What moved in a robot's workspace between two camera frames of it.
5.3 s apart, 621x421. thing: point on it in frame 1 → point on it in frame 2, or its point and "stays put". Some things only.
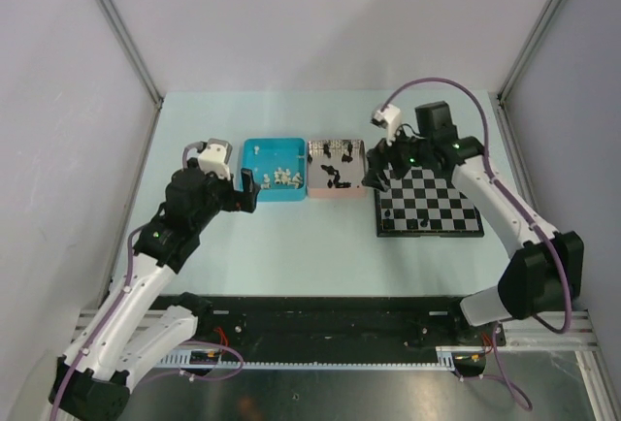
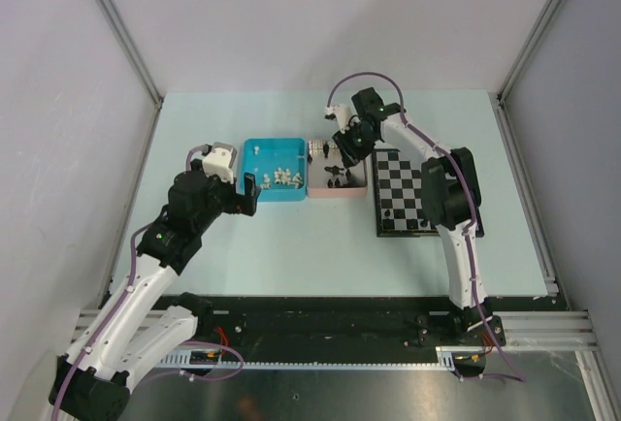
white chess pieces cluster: [282, 178] stays put
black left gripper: [238, 200] stays put
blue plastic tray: [278, 167] stays put
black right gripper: [376, 162] → [351, 155]
